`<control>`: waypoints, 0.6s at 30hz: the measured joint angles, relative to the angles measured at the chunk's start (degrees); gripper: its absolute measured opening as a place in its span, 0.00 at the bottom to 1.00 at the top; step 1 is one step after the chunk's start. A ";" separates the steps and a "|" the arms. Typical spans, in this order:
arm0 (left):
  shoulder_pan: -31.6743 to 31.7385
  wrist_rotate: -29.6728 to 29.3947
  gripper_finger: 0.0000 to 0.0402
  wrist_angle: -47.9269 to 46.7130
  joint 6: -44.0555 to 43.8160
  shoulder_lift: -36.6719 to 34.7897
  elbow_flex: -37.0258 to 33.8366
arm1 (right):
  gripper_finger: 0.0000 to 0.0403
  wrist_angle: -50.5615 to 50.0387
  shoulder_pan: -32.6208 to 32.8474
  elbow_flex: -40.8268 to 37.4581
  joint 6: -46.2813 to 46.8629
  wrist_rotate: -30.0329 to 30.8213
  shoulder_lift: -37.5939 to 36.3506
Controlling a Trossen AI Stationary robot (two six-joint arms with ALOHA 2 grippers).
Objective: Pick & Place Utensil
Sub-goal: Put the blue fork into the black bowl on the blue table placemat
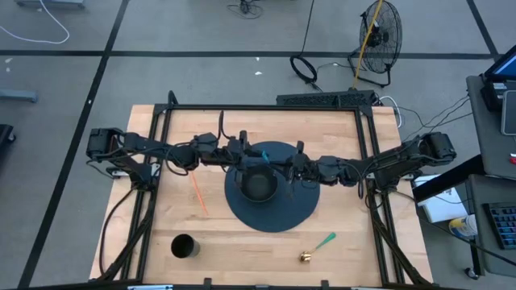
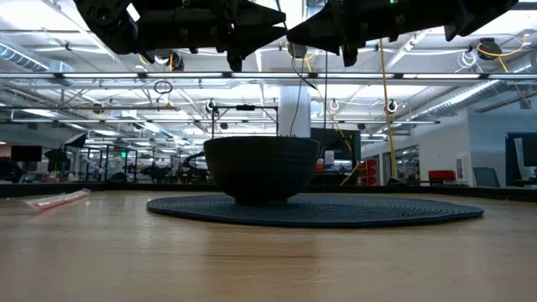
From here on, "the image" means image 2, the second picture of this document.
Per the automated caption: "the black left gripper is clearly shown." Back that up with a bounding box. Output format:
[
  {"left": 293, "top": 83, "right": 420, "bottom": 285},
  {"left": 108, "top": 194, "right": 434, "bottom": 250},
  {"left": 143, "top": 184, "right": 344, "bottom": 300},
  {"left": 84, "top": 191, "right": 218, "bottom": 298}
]
[{"left": 136, "top": 0, "right": 286, "bottom": 71}]

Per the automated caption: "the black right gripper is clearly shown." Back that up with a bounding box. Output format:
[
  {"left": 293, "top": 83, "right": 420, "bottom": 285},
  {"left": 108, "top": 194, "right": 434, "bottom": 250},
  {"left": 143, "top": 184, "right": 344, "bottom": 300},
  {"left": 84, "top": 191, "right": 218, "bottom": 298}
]
[{"left": 287, "top": 0, "right": 450, "bottom": 67}]

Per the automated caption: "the black bowl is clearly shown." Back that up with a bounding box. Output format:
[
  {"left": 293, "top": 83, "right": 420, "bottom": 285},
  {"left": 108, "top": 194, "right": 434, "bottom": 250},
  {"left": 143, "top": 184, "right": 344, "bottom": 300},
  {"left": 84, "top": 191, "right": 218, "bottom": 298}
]
[{"left": 203, "top": 135, "right": 321, "bottom": 206}]

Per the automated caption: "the orange drinking straw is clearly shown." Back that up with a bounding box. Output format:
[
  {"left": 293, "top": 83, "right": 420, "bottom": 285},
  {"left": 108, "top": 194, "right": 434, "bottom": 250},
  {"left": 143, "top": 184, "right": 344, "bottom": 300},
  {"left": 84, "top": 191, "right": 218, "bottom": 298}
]
[{"left": 23, "top": 188, "right": 92, "bottom": 213}]

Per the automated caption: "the white pillar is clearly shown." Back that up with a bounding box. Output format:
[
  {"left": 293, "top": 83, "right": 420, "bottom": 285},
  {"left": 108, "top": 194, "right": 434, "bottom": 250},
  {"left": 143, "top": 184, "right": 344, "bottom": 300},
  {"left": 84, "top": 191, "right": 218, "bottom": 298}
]
[{"left": 278, "top": 86, "right": 312, "bottom": 138}]

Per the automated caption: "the red shelf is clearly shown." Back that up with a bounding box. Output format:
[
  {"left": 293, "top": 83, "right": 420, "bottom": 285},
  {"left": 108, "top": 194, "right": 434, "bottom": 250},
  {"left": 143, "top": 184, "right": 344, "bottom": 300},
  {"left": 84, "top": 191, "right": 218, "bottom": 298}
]
[{"left": 357, "top": 158, "right": 378, "bottom": 186}]

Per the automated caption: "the round dark woven placemat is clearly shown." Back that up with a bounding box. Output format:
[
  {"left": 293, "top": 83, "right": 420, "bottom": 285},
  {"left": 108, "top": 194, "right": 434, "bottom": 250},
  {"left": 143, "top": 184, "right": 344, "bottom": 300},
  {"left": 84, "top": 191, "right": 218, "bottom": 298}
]
[{"left": 145, "top": 193, "right": 485, "bottom": 229}]

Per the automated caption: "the red bin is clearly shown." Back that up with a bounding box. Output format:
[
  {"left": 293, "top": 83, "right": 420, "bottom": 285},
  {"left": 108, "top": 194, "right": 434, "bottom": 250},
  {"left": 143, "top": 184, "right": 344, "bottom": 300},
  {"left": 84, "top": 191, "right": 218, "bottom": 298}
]
[{"left": 427, "top": 169, "right": 457, "bottom": 183}]

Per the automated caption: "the grey office chair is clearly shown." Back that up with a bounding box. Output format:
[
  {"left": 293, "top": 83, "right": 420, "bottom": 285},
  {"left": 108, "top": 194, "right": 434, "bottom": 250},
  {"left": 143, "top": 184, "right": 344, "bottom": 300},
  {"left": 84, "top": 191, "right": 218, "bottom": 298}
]
[{"left": 472, "top": 166, "right": 501, "bottom": 188}]

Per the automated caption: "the black monitor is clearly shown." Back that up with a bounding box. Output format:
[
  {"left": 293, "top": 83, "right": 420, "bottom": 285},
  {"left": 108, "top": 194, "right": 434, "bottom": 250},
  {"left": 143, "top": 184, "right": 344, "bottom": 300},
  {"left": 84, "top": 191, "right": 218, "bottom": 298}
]
[{"left": 10, "top": 144, "right": 44, "bottom": 163}]

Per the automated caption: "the black rig frame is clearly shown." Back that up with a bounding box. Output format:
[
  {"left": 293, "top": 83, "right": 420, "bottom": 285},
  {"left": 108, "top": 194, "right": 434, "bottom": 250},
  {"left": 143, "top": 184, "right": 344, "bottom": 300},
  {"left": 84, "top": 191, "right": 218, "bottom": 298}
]
[{"left": 211, "top": 104, "right": 280, "bottom": 139}]

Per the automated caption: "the yellow cable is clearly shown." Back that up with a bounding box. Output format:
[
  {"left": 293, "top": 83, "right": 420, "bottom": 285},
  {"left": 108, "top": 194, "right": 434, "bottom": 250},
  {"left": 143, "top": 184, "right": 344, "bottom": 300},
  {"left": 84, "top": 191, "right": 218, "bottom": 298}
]
[{"left": 378, "top": 38, "right": 399, "bottom": 181}]

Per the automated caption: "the ceiling cable reel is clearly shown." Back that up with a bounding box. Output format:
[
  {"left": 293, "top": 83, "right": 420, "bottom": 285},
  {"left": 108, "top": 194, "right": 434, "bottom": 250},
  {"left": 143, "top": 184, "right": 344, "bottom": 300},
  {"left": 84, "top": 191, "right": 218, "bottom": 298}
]
[{"left": 477, "top": 37, "right": 503, "bottom": 61}]

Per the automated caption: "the black table edge frame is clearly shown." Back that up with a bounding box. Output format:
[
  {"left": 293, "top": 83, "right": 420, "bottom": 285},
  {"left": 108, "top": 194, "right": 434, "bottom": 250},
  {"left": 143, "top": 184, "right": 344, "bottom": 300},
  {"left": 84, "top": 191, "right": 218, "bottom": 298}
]
[{"left": 0, "top": 180, "right": 537, "bottom": 203}]

